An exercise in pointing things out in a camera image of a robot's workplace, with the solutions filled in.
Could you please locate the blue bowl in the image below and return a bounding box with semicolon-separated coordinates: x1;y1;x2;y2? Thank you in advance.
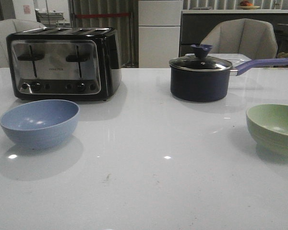
0;99;80;149

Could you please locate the green bowl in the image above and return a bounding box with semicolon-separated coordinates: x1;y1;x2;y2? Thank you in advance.
246;104;288;156

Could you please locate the dark blue saucepan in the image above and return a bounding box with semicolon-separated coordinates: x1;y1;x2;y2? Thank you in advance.
170;58;288;102

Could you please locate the glass pot lid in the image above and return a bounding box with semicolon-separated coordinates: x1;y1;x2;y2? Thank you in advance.
169;44;232;71

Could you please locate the black and steel toaster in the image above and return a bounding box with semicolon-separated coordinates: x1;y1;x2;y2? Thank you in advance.
6;27;122;101

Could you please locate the white refrigerator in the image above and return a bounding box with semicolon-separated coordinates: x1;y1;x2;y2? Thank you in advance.
138;0;183;68

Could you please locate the beige chair right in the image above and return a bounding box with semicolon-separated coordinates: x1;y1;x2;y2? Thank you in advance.
201;18;278;59

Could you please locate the beige chair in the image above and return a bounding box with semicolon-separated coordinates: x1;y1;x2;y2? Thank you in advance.
201;18;278;59
0;19;45;68

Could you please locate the fruit plate on counter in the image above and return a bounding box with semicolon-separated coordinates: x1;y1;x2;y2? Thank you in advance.
238;0;260;10

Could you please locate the beige chair left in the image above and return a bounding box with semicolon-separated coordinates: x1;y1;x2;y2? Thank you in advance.
0;19;45;68

